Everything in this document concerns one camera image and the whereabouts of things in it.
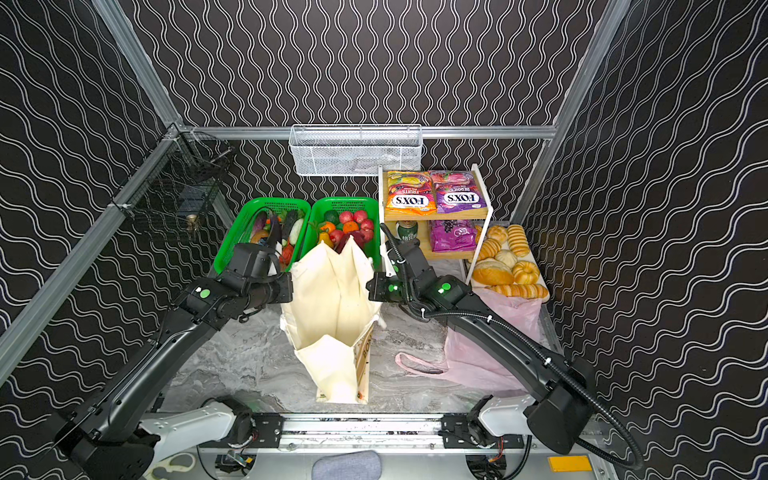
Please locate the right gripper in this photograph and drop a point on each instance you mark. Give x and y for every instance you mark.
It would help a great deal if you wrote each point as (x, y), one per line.
(395, 253)

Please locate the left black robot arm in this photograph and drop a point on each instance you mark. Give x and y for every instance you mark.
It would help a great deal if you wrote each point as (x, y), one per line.
(109, 437)

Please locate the cream canvas tote bag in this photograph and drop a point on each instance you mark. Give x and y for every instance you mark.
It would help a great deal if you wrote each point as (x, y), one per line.
(330, 321)

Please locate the right green plastic basket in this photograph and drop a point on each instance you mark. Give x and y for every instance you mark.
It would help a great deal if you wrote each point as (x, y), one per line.
(355, 218)

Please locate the left green plastic basket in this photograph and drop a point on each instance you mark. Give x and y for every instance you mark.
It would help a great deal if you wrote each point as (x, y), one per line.
(253, 224)

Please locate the orange Fox's candy bag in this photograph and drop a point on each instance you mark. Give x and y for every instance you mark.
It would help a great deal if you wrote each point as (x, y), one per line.
(410, 192)

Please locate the green plastic basket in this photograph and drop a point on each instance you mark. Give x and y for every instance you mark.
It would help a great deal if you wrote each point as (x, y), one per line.
(355, 218)
(253, 224)

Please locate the yellow block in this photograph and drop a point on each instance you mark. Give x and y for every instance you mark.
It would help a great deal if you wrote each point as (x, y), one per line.
(570, 464)

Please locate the white wire wall basket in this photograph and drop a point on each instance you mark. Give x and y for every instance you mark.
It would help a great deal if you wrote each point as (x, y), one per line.
(355, 149)

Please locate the black wire wall rack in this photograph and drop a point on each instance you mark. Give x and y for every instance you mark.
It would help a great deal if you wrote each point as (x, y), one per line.
(173, 205)

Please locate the purple candy bag shelf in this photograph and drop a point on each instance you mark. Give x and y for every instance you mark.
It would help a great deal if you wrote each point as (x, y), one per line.
(452, 236)

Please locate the white-handled scissors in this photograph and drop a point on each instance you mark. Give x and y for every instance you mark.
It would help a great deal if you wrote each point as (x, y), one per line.
(172, 467)

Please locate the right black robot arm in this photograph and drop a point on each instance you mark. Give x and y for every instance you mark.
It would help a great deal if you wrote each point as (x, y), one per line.
(563, 392)

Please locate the tray of bread rolls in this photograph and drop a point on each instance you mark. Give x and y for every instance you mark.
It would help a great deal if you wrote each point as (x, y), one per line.
(506, 265)

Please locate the purple Fox's berries candy bag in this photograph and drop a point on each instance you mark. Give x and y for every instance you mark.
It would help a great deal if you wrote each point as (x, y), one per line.
(456, 191)

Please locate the green drink can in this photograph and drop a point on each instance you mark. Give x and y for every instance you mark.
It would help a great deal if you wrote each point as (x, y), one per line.
(407, 230)

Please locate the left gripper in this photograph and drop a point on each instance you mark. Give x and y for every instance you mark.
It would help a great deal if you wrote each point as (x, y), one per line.
(279, 241)

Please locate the grey padded cushion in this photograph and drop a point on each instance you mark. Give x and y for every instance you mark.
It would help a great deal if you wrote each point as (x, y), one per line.
(363, 465)

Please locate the pink plastic grocery bag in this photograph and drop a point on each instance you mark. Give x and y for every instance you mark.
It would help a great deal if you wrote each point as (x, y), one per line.
(466, 363)

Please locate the white wooden two-tier shelf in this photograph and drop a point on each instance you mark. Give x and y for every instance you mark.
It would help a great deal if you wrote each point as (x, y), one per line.
(484, 216)

